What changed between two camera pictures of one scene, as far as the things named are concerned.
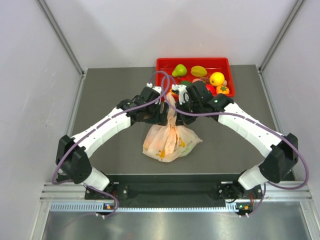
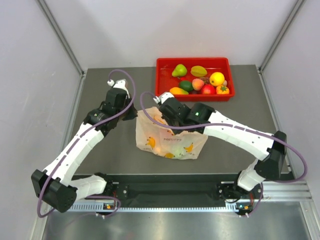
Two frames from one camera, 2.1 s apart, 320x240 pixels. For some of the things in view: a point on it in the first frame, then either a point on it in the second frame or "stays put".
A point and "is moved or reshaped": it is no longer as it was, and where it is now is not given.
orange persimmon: x=222 y=89 stays put
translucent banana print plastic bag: x=165 y=143 is moved or reshaped
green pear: x=180 y=70 stays put
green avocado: x=186 y=82 stays put
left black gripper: x=160 y=118 → x=132 y=114
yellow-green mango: x=198 y=71 stays put
